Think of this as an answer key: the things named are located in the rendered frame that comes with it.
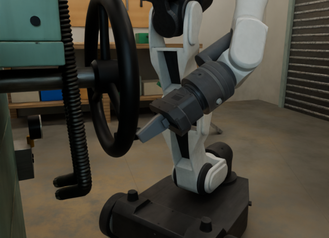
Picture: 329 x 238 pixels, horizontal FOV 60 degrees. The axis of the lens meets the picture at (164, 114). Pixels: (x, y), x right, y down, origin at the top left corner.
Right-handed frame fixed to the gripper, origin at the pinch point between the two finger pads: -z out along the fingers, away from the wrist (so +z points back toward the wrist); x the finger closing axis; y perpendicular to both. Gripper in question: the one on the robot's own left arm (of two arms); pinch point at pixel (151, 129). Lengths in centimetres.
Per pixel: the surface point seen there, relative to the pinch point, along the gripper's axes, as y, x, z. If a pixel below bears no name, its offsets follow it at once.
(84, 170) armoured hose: 2.6, -2.9, -13.9
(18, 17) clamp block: 26.8, -7.8, -8.2
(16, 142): 5.2, 30.0, -26.0
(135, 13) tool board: -8, 307, 118
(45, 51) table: 22.0, -9.7, -8.0
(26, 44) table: 23.8, -9.7, -9.3
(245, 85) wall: -177, 289, 213
